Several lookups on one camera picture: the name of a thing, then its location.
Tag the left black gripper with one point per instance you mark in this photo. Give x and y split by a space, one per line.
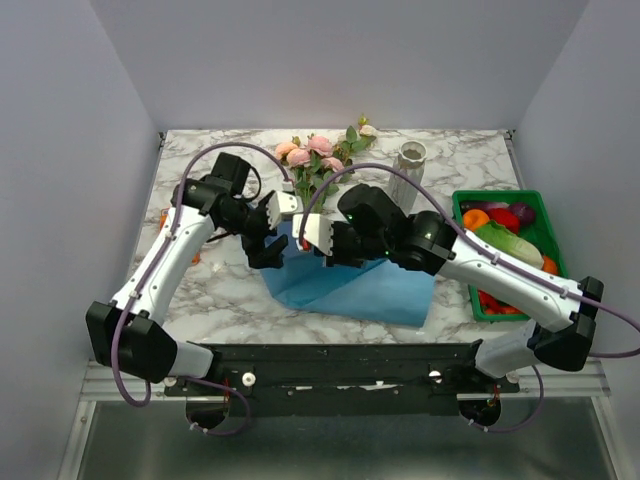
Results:
265 257

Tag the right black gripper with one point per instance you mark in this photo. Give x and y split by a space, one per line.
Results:
335 258

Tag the blue wrapping paper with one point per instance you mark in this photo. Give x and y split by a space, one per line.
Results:
380 291

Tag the pink flower bouquet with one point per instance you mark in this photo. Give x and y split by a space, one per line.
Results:
313 162

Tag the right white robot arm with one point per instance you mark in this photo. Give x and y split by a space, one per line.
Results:
561 312

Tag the white ceramic vase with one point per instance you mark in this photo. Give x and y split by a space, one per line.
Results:
410 160

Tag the orange packet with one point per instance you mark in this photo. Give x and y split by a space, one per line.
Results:
163 219

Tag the orange pepper toy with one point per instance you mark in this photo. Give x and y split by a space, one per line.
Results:
474 219

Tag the green lettuce toy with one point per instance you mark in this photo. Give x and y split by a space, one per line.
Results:
499 237

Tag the red chili toy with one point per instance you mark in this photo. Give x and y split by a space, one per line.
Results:
491 306

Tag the red pepper toy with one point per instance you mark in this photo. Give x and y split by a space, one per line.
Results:
506 218

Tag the purple onion toy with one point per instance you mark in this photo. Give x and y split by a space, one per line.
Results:
523 212

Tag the green plastic basket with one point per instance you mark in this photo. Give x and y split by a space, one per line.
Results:
540 234

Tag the orange pumpkin toy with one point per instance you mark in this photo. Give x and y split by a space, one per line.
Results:
549 266

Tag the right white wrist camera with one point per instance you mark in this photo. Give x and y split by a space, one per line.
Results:
317 233

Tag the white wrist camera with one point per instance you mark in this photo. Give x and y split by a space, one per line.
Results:
282 207
317 233

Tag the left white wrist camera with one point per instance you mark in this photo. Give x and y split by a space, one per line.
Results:
282 207

